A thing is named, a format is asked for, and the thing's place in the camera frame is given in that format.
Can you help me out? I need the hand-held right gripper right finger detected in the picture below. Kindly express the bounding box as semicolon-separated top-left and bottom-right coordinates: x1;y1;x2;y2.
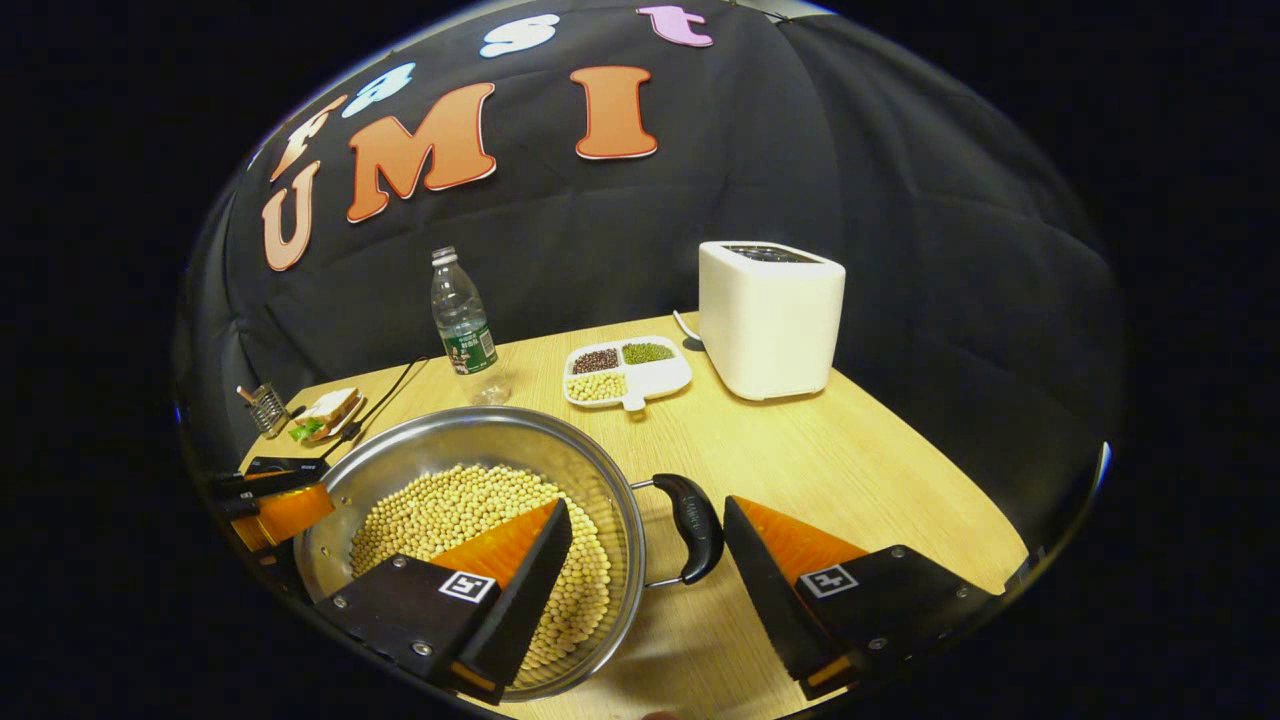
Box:
723;494;1003;701

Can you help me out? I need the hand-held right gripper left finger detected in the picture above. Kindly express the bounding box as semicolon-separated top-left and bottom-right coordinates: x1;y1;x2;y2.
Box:
316;497;575;704

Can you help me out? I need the stainless steel pot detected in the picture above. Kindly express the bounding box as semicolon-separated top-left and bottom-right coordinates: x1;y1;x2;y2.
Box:
296;406;724;701

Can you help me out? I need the sandwich with lettuce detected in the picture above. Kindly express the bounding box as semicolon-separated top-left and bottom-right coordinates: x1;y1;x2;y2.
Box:
290;388;361;443

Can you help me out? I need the pile of soybeans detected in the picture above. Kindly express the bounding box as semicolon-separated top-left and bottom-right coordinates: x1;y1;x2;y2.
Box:
350;463;613;673

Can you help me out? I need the clear plastic water bottle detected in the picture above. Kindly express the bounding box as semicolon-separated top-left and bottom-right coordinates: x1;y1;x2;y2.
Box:
431;247;511;406

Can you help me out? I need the white divided dish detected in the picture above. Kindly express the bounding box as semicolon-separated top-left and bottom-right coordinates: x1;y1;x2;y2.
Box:
563;336;693;412

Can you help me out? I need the white toaster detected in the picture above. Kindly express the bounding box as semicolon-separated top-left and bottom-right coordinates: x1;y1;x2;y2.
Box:
698;241;846;401

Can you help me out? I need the wire utensil holder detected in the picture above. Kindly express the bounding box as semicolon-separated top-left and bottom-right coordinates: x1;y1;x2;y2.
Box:
248;382;292;439

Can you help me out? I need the black power cable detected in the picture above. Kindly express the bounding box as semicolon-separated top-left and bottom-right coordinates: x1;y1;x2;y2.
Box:
320;357;431;461

